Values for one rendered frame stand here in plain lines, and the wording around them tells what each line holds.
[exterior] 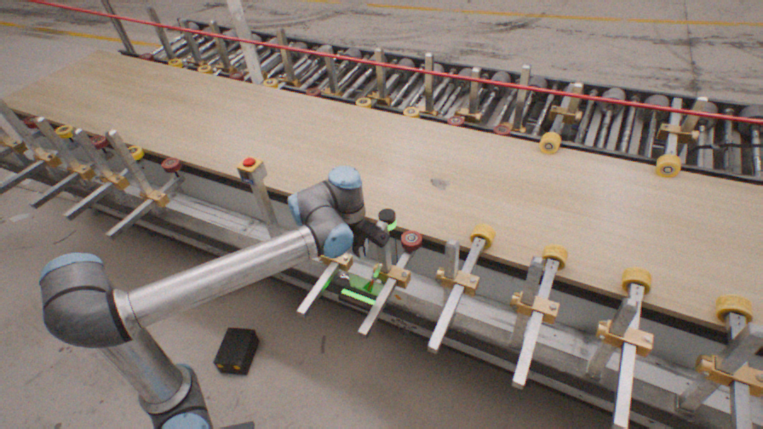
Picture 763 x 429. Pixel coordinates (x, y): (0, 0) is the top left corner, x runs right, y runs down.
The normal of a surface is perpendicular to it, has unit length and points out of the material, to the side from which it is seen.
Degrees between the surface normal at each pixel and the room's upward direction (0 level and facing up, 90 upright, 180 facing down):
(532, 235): 0
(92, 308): 12
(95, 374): 0
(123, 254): 0
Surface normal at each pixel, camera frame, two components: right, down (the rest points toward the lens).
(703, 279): -0.07, -0.70
